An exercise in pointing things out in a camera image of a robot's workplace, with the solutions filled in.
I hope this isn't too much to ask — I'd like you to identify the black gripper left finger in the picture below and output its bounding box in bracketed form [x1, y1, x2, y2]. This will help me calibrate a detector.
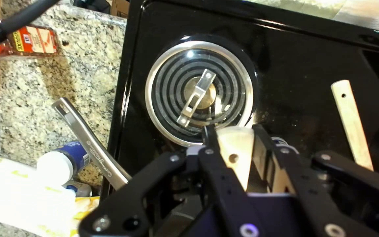
[77, 124, 262, 237]

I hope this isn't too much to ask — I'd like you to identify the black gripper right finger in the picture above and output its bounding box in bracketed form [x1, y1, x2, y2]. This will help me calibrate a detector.
[251, 124, 379, 237]

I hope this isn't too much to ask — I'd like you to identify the glass pot lid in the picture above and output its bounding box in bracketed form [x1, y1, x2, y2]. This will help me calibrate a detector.
[143, 40, 255, 149]

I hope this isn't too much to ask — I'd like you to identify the coil stove burner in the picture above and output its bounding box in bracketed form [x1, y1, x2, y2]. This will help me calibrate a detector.
[150, 47, 249, 141]

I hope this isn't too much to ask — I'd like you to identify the black electric stove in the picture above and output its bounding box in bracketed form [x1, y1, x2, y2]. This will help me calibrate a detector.
[101, 0, 379, 237]

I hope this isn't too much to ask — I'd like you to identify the dark grey open pot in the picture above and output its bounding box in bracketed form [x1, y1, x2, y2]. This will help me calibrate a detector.
[50, 97, 134, 193]

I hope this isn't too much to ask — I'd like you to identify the white lid blue jar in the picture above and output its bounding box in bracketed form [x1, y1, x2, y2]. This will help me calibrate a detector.
[35, 141, 91, 187]

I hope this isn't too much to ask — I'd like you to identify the orange lid chili jar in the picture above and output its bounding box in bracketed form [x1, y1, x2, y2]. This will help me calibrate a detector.
[0, 18, 62, 60]

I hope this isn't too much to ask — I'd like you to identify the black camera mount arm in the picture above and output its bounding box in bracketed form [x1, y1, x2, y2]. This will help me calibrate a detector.
[0, 0, 62, 51]

